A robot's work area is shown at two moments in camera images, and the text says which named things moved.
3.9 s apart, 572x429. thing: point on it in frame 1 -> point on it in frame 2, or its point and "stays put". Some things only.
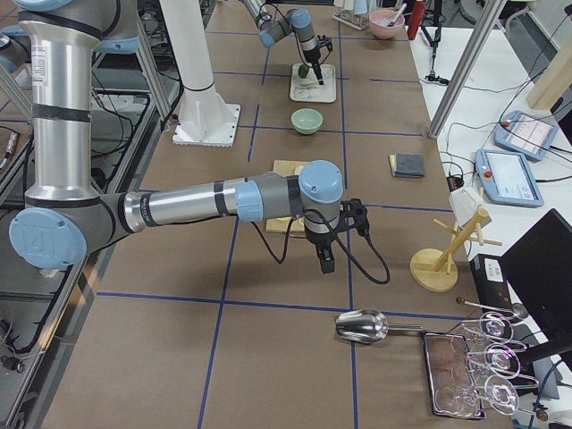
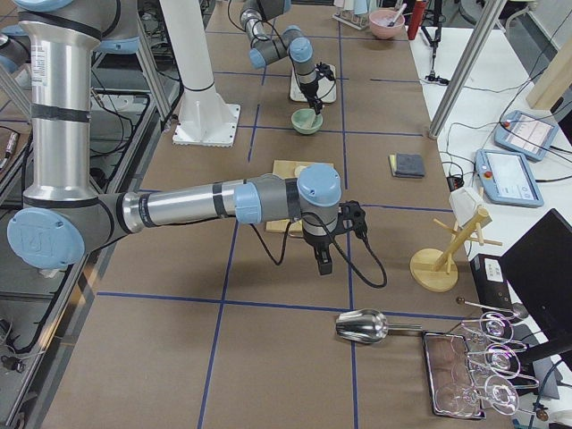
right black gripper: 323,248 stays put
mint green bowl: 307,121 stays put
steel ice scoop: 367,325 stays put
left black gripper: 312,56 -> 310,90
